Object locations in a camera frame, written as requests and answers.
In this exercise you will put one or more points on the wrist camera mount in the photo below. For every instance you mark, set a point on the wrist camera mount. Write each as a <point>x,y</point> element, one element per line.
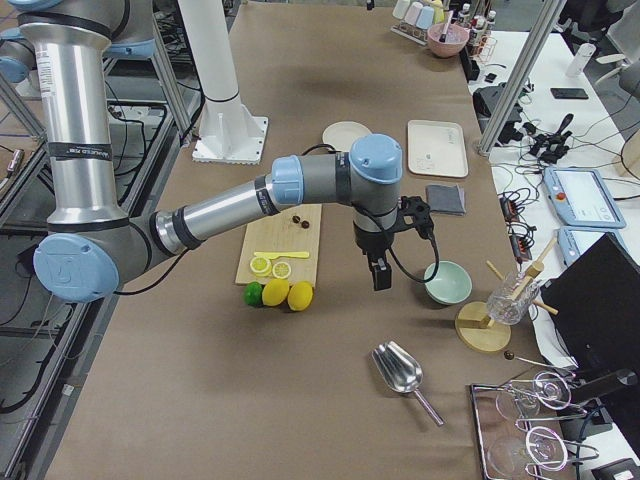
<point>414,213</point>

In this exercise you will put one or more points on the glass rack tray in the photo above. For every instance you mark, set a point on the glass rack tray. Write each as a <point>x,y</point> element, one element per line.
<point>517,426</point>

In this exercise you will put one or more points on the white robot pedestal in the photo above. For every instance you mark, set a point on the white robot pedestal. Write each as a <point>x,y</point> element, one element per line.
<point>228,132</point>

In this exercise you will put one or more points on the mint green bowl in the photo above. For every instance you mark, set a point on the mint green bowl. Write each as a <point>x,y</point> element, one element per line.
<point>451,285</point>

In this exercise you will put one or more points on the black smartphone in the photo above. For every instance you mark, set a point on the black smartphone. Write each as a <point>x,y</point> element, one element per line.
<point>569,94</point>

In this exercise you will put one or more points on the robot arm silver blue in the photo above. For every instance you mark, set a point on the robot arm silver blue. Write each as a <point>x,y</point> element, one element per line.
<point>93,246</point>

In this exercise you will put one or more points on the clear glass cup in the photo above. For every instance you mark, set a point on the clear glass cup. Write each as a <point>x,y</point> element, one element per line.
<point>511,300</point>

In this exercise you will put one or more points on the green lime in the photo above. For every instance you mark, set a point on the green lime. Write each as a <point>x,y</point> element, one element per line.
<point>252,294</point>

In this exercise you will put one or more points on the pastel cup rack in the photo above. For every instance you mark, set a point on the pastel cup rack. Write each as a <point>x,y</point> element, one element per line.
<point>414,18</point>

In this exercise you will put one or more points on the bamboo cutting board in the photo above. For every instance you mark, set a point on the bamboo cutting board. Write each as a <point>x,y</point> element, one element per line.
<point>279,233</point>

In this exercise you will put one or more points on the wooden cup stand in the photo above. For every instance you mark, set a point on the wooden cup stand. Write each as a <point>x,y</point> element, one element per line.
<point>481,333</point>

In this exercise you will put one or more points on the cream rabbit tray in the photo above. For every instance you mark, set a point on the cream rabbit tray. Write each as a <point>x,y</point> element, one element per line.
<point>436,148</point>

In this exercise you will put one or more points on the beige round plate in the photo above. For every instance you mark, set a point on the beige round plate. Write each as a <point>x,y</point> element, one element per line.
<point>343,134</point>

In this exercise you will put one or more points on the blue teach pendant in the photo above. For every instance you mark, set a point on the blue teach pendant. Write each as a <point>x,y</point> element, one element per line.
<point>575,241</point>
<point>581,198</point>

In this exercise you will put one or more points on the metal scoop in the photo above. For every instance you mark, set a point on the metal scoop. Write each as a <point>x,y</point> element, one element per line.
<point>403,374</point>

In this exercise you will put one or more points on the yellow plastic knife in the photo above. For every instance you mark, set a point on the yellow plastic knife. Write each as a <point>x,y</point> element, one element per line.
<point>280,254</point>

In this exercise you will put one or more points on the grey folded cloth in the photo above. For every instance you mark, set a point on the grey folded cloth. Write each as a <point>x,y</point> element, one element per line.
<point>446,199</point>

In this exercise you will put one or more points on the yellow lemon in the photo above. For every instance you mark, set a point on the yellow lemon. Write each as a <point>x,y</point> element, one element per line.
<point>300,296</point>
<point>275,292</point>

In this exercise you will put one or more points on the pink bowl with ice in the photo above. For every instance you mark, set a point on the pink bowl with ice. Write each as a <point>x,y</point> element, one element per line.
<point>446,39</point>

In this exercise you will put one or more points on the aluminium frame post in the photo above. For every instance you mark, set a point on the aluminium frame post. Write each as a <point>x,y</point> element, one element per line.
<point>532,47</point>

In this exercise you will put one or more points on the black monitor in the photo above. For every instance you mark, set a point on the black monitor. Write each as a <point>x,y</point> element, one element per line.
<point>597,298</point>

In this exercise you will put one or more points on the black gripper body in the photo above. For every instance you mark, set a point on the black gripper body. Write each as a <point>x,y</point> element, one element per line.
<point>370,244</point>

